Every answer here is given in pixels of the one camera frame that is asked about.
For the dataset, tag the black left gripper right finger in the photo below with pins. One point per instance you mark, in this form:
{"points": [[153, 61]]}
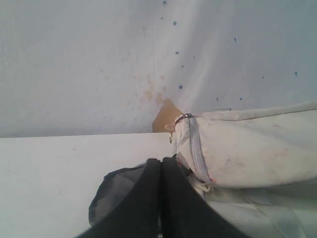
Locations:
{"points": [[184, 214]]}

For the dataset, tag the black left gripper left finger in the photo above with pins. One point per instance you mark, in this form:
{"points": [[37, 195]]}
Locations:
{"points": [[126, 204]]}

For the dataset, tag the white canvas duffel bag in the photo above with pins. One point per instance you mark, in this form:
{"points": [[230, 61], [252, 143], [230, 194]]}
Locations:
{"points": [[256, 168]]}

